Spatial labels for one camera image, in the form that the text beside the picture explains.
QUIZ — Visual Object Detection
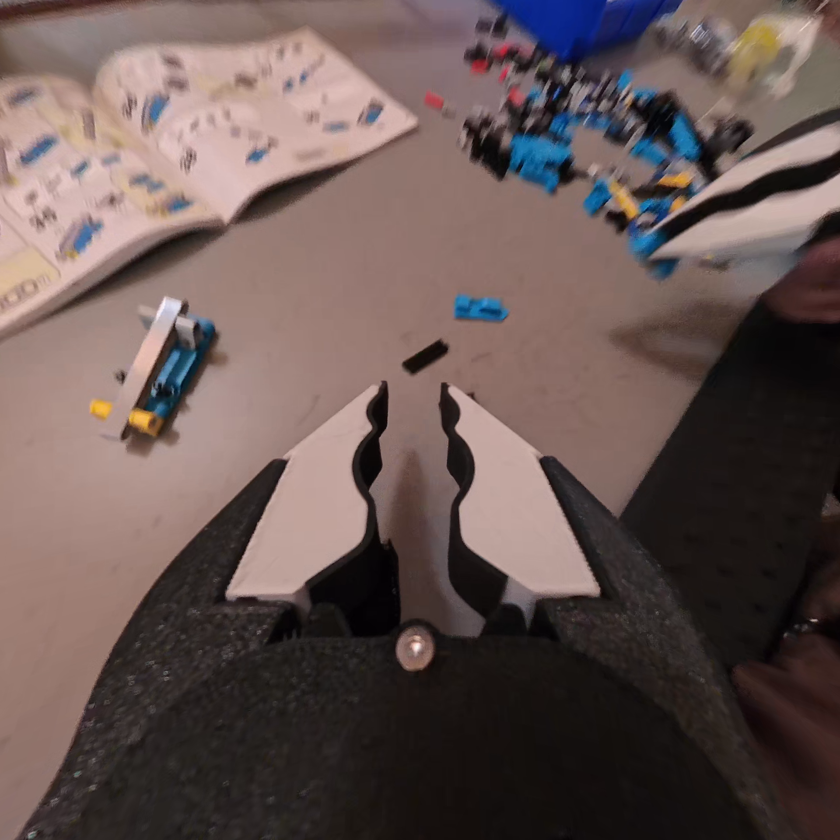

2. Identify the pile of small building pieces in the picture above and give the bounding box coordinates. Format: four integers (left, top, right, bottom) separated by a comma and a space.
423, 13, 757, 283

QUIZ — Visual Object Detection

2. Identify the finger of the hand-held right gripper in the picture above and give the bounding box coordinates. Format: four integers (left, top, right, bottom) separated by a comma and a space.
646, 176, 840, 265
656, 118, 840, 237

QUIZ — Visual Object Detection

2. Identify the short grey connector piece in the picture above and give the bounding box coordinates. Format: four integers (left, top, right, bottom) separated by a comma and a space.
136, 303, 200, 349

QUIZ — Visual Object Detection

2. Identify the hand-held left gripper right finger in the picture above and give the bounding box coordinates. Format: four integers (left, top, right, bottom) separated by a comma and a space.
438, 382, 602, 636

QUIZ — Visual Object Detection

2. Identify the instruction booklet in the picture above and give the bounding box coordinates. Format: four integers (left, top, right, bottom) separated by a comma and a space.
0, 25, 421, 340

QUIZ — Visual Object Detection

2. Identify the yellow roll in plastic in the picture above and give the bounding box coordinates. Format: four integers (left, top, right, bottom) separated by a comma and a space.
721, 12, 823, 101

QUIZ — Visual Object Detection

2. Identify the blue plastic bin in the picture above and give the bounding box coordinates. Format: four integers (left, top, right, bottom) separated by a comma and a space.
491, 0, 685, 64

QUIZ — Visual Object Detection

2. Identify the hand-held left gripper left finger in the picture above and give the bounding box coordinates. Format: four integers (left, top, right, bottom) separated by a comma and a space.
224, 381, 401, 636

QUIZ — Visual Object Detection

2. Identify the black perforated pad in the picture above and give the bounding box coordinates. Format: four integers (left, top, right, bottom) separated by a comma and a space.
619, 301, 840, 665

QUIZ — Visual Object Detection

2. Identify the thin black building piece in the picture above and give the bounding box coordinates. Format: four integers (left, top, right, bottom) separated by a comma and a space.
401, 339, 451, 375

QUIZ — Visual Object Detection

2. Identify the long grey building beam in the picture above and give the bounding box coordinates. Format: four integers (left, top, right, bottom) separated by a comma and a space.
100, 295, 191, 442

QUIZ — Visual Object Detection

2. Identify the person's right hand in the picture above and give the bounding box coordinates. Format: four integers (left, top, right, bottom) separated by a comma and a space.
760, 239, 840, 324

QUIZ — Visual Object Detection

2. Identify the small blue panel piece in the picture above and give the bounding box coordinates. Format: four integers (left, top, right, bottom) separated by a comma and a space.
453, 294, 511, 324

